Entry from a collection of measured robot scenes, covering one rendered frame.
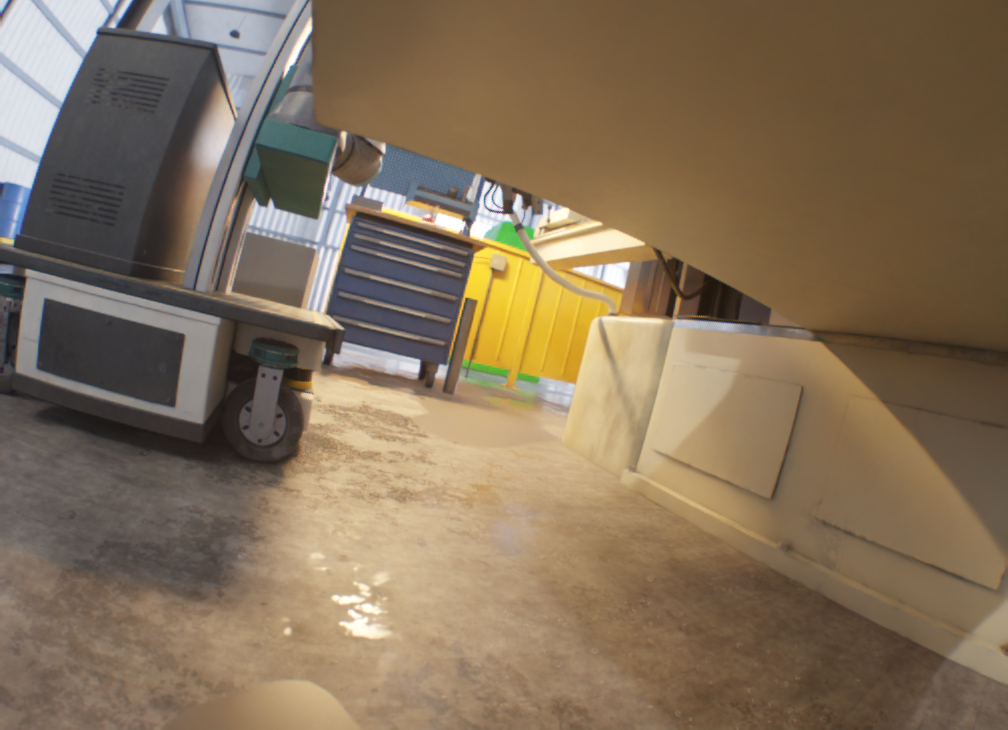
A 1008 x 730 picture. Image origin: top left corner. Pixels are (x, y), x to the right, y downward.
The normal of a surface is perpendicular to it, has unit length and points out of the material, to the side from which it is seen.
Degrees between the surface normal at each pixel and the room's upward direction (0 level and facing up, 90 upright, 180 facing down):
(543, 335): 90
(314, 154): 90
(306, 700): 0
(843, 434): 90
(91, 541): 0
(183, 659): 0
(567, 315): 90
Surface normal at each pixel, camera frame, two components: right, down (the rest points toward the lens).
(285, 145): 0.43, 0.12
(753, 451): -0.90, -0.22
